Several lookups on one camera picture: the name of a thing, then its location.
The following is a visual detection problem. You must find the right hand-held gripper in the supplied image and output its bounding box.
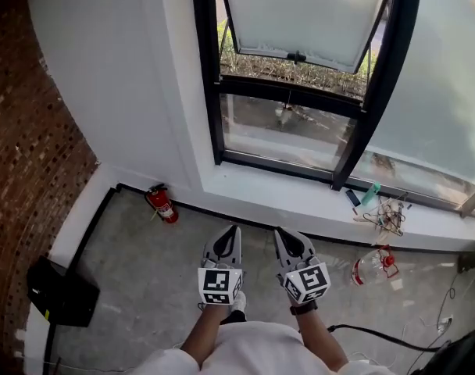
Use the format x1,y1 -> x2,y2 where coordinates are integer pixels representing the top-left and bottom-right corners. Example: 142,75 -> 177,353
273,227 -> 333,305

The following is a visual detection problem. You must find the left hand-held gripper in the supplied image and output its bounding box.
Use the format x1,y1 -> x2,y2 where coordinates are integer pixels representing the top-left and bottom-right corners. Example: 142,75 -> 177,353
197,225 -> 245,306

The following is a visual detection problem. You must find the black framed window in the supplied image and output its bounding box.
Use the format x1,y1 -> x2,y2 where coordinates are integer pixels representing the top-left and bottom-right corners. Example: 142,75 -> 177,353
190,0 -> 424,192

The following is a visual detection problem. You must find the person's right forearm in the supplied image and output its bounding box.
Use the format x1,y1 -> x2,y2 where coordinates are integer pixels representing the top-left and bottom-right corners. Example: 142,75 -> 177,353
292,306 -> 350,373

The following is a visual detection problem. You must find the person's left forearm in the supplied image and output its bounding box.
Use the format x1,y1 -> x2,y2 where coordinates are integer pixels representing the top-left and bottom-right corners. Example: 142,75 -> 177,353
180,302 -> 234,369

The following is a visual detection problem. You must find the white window sill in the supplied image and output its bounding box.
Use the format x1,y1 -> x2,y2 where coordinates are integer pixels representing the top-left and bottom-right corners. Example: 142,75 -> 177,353
200,162 -> 475,254

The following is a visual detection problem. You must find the frosted glass window sash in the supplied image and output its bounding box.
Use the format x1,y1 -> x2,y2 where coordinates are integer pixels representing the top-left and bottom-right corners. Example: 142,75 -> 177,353
220,0 -> 391,75

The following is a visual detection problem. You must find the person's right hand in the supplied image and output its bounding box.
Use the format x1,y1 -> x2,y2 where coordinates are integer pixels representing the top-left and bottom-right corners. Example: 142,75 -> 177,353
275,273 -> 305,309

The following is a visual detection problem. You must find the black wristwatch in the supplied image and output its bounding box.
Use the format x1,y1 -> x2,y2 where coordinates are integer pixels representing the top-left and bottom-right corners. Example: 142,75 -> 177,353
289,299 -> 320,316

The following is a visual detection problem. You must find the person's black trouser leg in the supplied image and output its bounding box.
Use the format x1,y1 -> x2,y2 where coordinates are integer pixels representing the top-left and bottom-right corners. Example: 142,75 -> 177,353
220,309 -> 248,326

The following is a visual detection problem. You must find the red fire extinguisher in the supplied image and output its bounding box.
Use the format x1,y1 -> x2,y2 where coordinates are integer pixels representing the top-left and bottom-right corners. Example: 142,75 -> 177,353
145,183 -> 180,225

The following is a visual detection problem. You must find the black phone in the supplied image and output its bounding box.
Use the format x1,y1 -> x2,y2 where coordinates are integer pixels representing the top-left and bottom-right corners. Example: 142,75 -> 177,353
345,187 -> 363,208

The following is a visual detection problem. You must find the clear red-capped plastic jug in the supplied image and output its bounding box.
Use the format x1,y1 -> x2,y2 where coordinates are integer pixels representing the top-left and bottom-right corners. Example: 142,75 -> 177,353
351,244 -> 400,288

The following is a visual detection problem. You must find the teal bottle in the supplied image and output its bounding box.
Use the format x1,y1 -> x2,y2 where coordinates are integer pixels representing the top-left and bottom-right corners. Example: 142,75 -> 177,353
360,180 -> 382,207

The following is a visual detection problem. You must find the person's white shirt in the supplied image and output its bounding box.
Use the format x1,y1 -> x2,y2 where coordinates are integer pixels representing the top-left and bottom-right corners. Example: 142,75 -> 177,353
130,320 -> 397,375

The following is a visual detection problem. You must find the black box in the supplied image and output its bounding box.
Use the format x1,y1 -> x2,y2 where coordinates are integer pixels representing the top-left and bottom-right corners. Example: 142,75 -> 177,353
26,255 -> 102,328

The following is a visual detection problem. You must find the dark object with wheel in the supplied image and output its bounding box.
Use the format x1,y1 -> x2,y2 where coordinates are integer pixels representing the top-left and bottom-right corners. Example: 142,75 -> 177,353
456,236 -> 475,275

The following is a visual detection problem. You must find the black bag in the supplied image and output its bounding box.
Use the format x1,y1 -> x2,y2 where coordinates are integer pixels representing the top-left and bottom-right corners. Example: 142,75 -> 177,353
405,324 -> 475,375

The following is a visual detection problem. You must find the large frosted glass pane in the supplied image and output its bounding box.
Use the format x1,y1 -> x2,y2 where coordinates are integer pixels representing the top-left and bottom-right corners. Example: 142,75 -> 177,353
348,0 -> 475,219

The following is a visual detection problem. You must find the tangle of wire hangers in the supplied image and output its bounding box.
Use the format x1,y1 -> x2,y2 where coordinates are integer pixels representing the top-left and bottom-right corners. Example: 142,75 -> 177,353
353,192 -> 413,238

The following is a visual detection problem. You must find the thick black cable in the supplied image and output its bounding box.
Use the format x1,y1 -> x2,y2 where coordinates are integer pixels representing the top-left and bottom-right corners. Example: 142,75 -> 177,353
327,323 -> 452,354

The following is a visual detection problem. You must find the thin black cable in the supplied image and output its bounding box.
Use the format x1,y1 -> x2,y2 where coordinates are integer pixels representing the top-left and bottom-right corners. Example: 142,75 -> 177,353
435,266 -> 475,330

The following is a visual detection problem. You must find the white cable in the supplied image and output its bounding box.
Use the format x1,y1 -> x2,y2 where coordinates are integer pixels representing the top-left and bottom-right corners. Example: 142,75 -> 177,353
400,313 -> 455,338

